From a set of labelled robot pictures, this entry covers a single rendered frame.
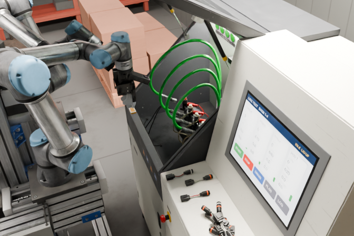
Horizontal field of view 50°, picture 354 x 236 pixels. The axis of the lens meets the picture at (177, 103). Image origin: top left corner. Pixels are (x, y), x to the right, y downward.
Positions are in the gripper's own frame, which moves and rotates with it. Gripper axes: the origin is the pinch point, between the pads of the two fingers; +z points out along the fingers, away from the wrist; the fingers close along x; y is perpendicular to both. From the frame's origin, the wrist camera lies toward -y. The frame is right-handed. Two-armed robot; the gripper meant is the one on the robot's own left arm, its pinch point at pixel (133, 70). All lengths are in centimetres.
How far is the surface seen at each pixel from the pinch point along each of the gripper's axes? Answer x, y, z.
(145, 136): -1.4, 23.3, 27.8
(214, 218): 62, 13, 48
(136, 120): -16.6, 23.9, 22.5
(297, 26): 17, -65, 40
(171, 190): 41, 22, 38
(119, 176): -96, 93, 66
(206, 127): 28.7, -5.9, 35.7
